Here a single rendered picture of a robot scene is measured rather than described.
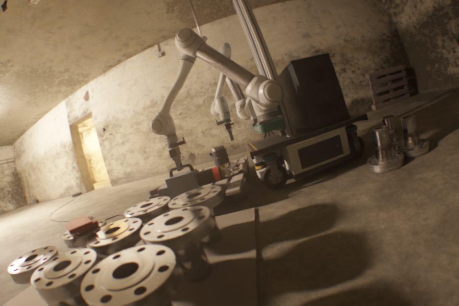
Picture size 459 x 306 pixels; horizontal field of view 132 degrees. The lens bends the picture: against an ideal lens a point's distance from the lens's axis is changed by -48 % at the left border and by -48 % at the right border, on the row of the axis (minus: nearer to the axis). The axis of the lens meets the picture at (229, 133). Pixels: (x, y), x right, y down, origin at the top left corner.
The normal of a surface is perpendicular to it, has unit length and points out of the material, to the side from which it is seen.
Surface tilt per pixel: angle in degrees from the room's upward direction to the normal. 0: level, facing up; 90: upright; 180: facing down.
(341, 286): 0
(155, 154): 90
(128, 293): 0
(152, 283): 0
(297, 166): 90
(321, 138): 90
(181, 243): 90
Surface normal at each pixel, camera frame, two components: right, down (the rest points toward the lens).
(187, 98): -0.13, 0.05
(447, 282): -0.29, -0.96
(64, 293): 0.62, -0.18
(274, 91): 0.11, 0.07
